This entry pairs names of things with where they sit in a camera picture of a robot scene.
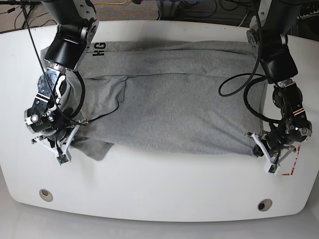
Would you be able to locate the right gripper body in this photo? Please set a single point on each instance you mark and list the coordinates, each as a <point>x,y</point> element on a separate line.
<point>56,139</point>

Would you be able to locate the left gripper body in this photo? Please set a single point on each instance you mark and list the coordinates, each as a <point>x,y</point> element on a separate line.
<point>274,149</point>

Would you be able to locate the grey T-shirt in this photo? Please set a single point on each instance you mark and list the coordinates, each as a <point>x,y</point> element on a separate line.
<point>162,96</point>

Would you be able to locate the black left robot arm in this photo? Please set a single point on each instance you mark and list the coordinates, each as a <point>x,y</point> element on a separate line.
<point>269,41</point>

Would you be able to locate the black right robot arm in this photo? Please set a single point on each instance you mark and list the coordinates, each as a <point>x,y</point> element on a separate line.
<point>76,27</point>

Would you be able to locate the red tape rectangle marking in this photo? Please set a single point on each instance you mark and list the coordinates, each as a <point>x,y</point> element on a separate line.
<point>289,163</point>

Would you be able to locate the white power strip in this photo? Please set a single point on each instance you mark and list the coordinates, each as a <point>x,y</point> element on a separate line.
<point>307,11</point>

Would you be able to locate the black tripod stand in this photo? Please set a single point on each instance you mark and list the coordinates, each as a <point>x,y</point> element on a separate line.
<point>11,15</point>

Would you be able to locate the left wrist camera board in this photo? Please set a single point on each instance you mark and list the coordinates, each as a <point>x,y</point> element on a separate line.
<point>271,168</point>

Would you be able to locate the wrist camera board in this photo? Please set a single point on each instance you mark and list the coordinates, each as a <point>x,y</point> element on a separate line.
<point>63,158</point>
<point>271,168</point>

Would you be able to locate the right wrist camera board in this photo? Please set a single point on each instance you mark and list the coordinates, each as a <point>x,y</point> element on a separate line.
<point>63,158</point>

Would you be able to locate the right table cable grommet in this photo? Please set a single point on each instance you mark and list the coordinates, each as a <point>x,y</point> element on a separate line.
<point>265,205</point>

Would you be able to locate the table cable grommet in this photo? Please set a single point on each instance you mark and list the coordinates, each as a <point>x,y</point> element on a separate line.
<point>46,195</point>
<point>265,205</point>

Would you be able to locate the left table cable grommet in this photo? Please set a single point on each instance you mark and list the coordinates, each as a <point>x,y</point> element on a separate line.
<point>46,195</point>

